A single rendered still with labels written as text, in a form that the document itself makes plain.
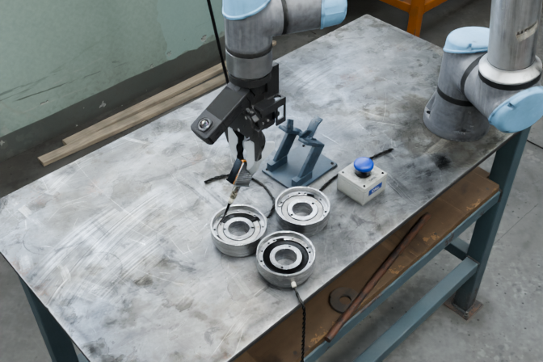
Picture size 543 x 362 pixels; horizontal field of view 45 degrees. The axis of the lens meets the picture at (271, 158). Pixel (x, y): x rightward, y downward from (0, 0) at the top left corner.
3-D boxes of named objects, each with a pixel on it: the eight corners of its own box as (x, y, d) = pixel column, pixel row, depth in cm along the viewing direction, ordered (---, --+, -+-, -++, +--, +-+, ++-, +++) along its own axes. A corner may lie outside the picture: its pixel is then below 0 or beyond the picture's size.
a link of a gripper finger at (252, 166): (281, 168, 120) (278, 127, 114) (258, 183, 116) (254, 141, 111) (269, 162, 122) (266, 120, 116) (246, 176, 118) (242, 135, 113)
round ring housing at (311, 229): (317, 246, 121) (318, 231, 118) (266, 229, 124) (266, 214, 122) (336, 210, 128) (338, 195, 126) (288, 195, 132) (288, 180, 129)
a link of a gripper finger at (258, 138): (267, 161, 114) (263, 119, 108) (261, 165, 113) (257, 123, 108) (249, 151, 116) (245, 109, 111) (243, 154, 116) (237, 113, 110)
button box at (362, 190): (363, 206, 129) (365, 188, 126) (336, 188, 133) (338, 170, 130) (389, 187, 133) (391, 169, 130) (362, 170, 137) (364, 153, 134)
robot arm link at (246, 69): (247, 65, 100) (212, 45, 104) (248, 89, 103) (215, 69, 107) (282, 46, 104) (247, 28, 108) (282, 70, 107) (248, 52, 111)
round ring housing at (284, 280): (250, 250, 120) (250, 236, 118) (305, 241, 122) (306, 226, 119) (263, 295, 112) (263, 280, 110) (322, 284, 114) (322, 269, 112)
